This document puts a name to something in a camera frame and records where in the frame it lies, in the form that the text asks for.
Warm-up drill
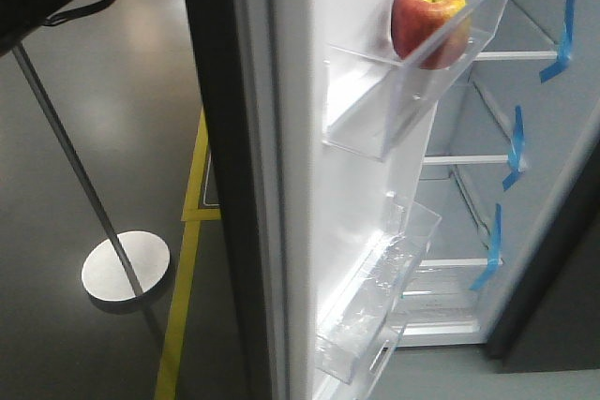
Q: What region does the blue tape strip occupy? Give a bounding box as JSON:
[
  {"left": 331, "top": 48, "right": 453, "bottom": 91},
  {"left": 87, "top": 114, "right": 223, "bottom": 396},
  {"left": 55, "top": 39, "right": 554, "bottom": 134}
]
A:
[
  {"left": 539, "top": 0, "right": 577, "bottom": 83},
  {"left": 470, "top": 203, "right": 503, "bottom": 291},
  {"left": 502, "top": 105, "right": 526, "bottom": 191}
]

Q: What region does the open refrigerator body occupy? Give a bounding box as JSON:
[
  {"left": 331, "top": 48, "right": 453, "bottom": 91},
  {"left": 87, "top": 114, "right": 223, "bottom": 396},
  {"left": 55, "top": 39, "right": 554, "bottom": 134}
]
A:
[{"left": 399, "top": 0, "right": 599, "bottom": 372}]

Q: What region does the dark floor sign chinese text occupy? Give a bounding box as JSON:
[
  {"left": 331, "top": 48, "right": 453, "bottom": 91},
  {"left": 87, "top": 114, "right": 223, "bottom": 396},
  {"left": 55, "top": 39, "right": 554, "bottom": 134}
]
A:
[{"left": 200, "top": 152, "right": 219, "bottom": 209}]

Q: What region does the blue tape strip middle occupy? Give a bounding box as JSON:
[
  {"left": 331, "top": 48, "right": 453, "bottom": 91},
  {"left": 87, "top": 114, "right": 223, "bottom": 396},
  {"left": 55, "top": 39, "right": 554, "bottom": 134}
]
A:
[{"left": 502, "top": 105, "right": 526, "bottom": 191}]

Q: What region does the red yellow apple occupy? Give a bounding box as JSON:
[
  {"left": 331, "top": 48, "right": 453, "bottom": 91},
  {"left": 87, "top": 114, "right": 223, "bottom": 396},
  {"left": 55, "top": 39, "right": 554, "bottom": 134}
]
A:
[{"left": 390, "top": 0, "right": 471, "bottom": 70}]

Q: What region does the yellow floor tape line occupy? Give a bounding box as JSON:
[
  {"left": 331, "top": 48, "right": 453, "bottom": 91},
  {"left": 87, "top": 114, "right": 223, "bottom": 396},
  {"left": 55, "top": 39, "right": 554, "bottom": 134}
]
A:
[{"left": 154, "top": 113, "right": 220, "bottom": 399}]

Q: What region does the blue tape strip upper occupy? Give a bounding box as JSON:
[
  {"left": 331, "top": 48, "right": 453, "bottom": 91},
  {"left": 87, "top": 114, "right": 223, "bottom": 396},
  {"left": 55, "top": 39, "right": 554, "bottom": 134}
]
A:
[{"left": 539, "top": 0, "right": 577, "bottom": 83}]

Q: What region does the middle clear door bin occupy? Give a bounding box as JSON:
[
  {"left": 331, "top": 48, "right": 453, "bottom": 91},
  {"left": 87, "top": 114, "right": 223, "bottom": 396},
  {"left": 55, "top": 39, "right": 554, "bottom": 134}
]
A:
[{"left": 315, "top": 202, "right": 442, "bottom": 384}]

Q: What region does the blue tape strip lower right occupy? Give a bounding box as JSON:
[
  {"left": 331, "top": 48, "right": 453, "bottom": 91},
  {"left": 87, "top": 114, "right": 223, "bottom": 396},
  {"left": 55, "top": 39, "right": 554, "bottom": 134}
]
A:
[{"left": 470, "top": 203, "right": 503, "bottom": 291}]

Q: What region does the silver pole stand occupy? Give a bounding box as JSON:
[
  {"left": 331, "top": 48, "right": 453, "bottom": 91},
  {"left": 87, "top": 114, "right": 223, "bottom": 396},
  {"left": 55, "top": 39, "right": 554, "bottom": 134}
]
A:
[{"left": 11, "top": 44, "right": 171, "bottom": 304}]

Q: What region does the refrigerator door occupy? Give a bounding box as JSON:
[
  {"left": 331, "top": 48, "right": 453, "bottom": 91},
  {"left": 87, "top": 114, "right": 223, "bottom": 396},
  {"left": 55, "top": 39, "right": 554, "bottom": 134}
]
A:
[{"left": 185, "top": 0, "right": 490, "bottom": 399}]

